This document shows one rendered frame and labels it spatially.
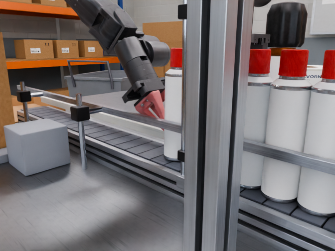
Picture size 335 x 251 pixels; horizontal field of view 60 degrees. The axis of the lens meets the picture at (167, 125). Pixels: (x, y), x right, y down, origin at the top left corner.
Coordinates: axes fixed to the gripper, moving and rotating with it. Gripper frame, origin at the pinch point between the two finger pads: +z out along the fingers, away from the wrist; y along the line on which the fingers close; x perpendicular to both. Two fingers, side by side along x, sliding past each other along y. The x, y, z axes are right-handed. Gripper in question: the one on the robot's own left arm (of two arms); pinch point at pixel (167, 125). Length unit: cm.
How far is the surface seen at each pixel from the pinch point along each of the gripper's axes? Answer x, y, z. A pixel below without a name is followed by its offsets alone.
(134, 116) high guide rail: 1.3, -5.6, -4.0
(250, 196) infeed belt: -14.1, -5.5, 17.3
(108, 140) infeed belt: 14.8, -4.6, -4.4
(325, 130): -27.3, -3.9, 13.1
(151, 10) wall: 294, 393, -312
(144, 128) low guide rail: 8.8, 1.6, -3.2
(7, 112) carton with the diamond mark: 28.3, -18.2, -21.8
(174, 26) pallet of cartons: 169, 258, -167
